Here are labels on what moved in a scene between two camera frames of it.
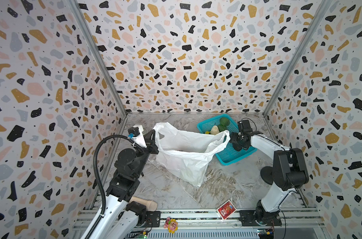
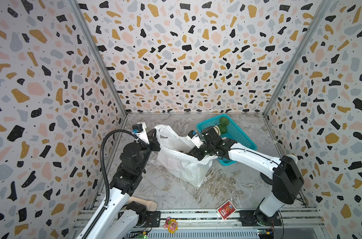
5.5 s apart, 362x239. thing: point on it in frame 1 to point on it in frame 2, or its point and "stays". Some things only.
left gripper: (152, 141) stays
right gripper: (236, 142) to (201, 150)
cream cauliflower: (215, 130) stays
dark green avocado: (225, 121) stays
